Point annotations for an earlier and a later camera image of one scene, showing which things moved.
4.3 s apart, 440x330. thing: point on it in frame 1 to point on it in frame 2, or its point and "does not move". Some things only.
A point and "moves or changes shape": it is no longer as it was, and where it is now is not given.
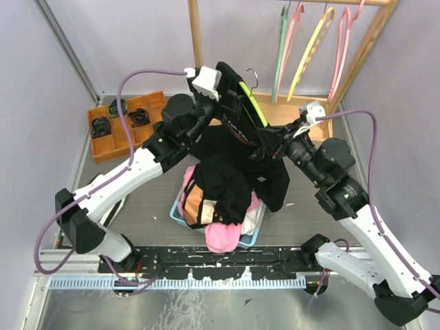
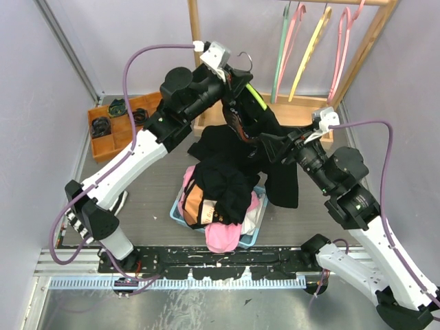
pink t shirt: (220, 237) does not move
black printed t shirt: (216, 195) does not move
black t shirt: (234, 139) moves or changes shape
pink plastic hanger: (346, 24) does not move
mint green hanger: (284, 21) does not move
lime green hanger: (253, 102) to (250, 89)
